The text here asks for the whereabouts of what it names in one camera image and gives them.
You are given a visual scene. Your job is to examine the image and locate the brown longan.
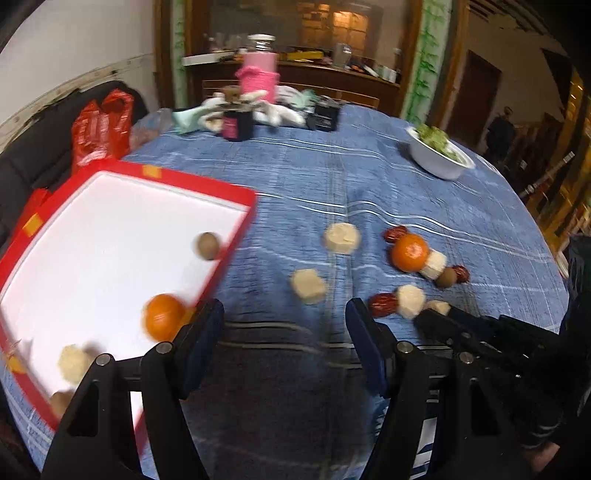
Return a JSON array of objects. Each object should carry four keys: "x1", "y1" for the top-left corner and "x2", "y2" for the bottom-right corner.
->
[
  {"x1": 435, "y1": 267, "x2": 458, "y2": 289},
  {"x1": 197, "y1": 232, "x2": 221, "y2": 261}
]

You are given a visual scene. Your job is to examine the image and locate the red jujube date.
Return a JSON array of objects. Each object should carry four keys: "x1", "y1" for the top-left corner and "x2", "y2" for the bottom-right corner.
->
[
  {"x1": 368, "y1": 292, "x2": 399, "y2": 318},
  {"x1": 383, "y1": 225, "x2": 409, "y2": 244},
  {"x1": 452, "y1": 265, "x2": 470, "y2": 284}
]

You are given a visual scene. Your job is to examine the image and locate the orange tangerine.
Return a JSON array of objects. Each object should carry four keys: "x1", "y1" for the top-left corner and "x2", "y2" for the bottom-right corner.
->
[
  {"x1": 390, "y1": 233, "x2": 430, "y2": 273},
  {"x1": 143, "y1": 294, "x2": 186, "y2": 342}
]

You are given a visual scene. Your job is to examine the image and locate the brown longan tray corner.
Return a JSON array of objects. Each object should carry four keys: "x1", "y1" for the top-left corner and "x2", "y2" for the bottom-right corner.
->
[{"x1": 49, "y1": 390, "x2": 74, "y2": 421}]

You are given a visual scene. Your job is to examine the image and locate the beige cake cube in tray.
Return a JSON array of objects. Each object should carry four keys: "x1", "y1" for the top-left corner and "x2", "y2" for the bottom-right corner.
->
[{"x1": 57, "y1": 345, "x2": 94, "y2": 385}]

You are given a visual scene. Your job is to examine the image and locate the blue plaid tablecloth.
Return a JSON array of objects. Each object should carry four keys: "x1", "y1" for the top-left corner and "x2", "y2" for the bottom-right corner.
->
[{"x1": 0, "y1": 103, "x2": 570, "y2": 480}]

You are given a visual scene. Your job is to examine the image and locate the white bowl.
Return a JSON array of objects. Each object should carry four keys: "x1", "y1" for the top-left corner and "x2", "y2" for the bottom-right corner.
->
[{"x1": 406, "y1": 126, "x2": 476, "y2": 181}]

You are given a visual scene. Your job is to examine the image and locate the red white cardboard tray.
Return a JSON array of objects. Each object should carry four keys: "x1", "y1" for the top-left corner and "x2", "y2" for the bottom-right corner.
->
[{"x1": 1, "y1": 160, "x2": 256, "y2": 428}]

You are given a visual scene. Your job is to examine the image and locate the person in background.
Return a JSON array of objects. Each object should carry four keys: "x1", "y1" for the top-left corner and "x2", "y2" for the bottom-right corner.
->
[{"x1": 484, "y1": 106, "x2": 516, "y2": 163}]

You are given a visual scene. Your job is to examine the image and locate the green leafy vegetables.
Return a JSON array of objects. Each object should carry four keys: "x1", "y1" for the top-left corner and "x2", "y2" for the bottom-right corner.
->
[{"x1": 416, "y1": 124, "x2": 459, "y2": 160}]

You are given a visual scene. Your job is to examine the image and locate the black box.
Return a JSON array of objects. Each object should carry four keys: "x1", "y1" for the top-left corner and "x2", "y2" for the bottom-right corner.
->
[{"x1": 307, "y1": 96, "x2": 342, "y2": 132}]

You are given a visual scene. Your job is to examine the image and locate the white cloth pile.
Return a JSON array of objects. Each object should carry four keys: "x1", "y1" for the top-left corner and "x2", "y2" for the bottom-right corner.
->
[{"x1": 191, "y1": 85, "x2": 318, "y2": 134}]

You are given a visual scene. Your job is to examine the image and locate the black leather sofa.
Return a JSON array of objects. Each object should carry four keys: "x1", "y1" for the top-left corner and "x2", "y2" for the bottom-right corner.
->
[{"x1": 0, "y1": 81, "x2": 148, "y2": 250}]

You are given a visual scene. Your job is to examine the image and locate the glass pitcher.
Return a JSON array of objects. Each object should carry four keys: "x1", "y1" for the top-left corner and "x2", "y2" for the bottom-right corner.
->
[{"x1": 332, "y1": 42, "x2": 353, "y2": 70}]

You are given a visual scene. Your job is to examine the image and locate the dark jar with cork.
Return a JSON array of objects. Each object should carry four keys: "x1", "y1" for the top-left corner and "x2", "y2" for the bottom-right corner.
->
[{"x1": 221, "y1": 85, "x2": 254, "y2": 142}]

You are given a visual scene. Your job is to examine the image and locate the pink knitted sleeve bottle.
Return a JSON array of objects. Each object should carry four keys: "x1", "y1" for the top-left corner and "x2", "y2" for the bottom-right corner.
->
[{"x1": 235, "y1": 33, "x2": 280, "y2": 104}]

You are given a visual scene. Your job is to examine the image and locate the red plastic bag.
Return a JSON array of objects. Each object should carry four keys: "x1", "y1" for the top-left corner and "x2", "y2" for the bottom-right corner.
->
[{"x1": 71, "y1": 89, "x2": 134, "y2": 174}]

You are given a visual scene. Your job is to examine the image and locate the light green cloth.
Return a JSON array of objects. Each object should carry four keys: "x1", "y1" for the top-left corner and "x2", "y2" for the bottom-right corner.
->
[{"x1": 171, "y1": 106, "x2": 208, "y2": 135}]

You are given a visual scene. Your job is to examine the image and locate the wooden sideboard cabinet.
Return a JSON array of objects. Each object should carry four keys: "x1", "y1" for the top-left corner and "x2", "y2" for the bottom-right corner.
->
[{"x1": 182, "y1": 54, "x2": 403, "y2": 117}]

